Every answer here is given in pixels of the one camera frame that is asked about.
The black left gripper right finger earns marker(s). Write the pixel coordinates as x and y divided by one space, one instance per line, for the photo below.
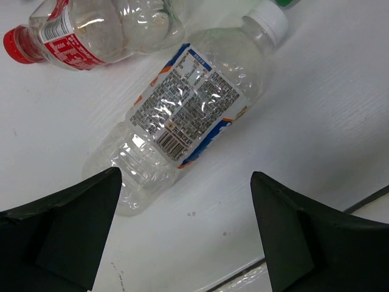
309 246

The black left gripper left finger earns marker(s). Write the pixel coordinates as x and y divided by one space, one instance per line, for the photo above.
56 243

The clear bottle blue white label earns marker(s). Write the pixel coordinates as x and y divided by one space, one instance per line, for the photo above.
209 83

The clear bottle red label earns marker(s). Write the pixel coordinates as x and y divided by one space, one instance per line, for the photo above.
83 35

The green plastic bottle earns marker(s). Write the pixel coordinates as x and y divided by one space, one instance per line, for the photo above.
286 3

